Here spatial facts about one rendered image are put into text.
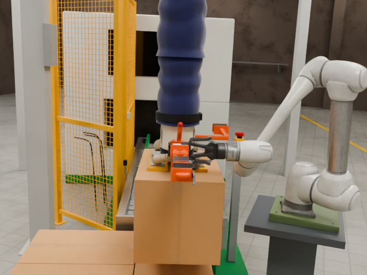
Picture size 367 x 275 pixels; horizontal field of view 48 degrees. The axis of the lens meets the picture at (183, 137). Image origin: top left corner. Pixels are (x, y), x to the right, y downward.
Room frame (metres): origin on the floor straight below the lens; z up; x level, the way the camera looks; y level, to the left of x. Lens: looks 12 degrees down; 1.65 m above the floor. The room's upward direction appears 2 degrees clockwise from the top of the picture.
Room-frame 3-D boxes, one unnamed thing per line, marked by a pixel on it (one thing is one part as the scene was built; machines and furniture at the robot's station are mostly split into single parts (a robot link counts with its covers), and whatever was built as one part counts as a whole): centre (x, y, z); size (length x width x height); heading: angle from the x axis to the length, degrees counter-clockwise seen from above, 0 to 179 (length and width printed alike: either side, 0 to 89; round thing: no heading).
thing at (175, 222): (2.04, 0.02, 0.87); 0.60 x 0.40 x 0.40; 2
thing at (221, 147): (1.81, -0.14, 1.20); 0.09 x 0.07 x 0.08; 93
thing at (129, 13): (4.18, 0.57, 1.05); 1.17 x 0.10 x 2.10; 3
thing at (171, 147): (1.80, 0.02, 1.20); 0.10 x 0.08 x 0.06; 93
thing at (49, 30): (3.12, 1.00, 1.62); 0.20 x 0.05 x 0.30; 3
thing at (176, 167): (1.45, 0.00, 1.20); 0.08 x 0.07 x 0.05; 3
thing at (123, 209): (3.58, 0.44, 0.50); 2.31 x 0.05 x 0.19; 3
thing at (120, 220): (2.43, 0.05, 0.58); 0.70 x 0.03 x 0.06; 93
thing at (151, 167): (2.05, 0.13, 1.09); 0.34 x 0.10 x 0.05; 3
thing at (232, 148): (1.81, -0.22, 1.20); 0.09 x 0.06 x 0.09; 3
